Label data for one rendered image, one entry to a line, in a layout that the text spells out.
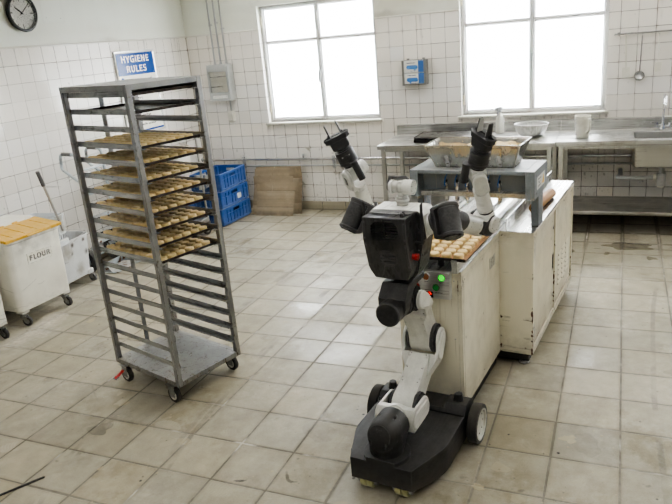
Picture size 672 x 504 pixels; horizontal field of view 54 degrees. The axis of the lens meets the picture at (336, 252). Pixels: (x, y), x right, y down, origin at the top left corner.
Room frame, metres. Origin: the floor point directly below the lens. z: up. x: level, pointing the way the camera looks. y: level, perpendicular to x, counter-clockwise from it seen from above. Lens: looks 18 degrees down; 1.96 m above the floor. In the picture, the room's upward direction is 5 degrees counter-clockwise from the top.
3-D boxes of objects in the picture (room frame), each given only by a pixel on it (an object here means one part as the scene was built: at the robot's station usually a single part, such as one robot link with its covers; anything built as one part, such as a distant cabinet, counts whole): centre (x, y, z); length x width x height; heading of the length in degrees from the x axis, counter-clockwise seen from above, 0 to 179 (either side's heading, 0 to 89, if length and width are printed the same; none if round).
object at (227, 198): (7.59, 1.29, 0.30); 0.60 x 0.40 x 0.20; 156
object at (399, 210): (2.73, -0.28, 1.10); 0.34 x 0.30 x 0.36; 60
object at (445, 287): (3.00, -0.43, 0.77); 0.24 x 0.04 x 0.14; 60
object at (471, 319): (3.32, -0.61, 0.45); 0.70 x 0.34 x 0.90; 150
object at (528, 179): (3.76, -0.87, 1.01); 0.72 x 0.33 x 0.34; 60
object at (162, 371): (3.76, 1.05, 0.93); 0.64 x 0.51 x 1.78; 49
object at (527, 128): (6.32, -1.98, 0.94); 0.33 x 0.33 x 0.12
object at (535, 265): (4.17, -1.10, 0.42); 1.28 x 0.72 x 0.84; 150
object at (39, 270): (5.11, 2.60, 0.38); 0.64 x 0.54 x 0.77; 63
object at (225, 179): (7.59, 1.29, 0.50); 0.60 x 0.40 x 0.20; 158
